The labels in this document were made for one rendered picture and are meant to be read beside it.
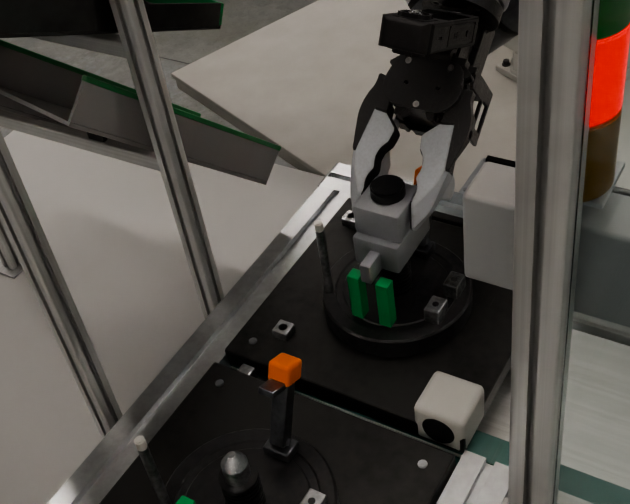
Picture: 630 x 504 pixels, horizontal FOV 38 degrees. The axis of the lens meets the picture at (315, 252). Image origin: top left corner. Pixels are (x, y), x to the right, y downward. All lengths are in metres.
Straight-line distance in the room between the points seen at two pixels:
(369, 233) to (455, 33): 0.18
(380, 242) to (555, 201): 0.32
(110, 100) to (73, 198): 0.48
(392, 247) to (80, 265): 0.51
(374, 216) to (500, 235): 0.22
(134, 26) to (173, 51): 2.61
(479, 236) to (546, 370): 0.09
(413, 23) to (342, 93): 0.65
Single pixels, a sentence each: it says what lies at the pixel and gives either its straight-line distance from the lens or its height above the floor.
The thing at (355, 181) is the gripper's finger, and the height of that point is 1.10.
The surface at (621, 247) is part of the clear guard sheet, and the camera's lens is 0.52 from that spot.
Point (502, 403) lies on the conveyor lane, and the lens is 0.87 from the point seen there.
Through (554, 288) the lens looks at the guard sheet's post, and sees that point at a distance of 0.54.
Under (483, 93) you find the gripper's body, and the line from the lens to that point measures 0.85.
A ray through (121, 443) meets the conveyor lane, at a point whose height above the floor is 0.96.
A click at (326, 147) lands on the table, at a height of 0.86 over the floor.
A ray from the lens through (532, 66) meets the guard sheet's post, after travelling 0.46.
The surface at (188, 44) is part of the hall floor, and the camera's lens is 3.41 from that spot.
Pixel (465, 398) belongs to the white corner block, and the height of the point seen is 0.99.
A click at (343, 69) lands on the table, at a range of 1.43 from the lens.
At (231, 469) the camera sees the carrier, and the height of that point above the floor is 1.04.
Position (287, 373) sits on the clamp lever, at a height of 1.07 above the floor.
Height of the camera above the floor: 1.60
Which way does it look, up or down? 42 degrees down
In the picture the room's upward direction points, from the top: 10 degrees counter-clockwise
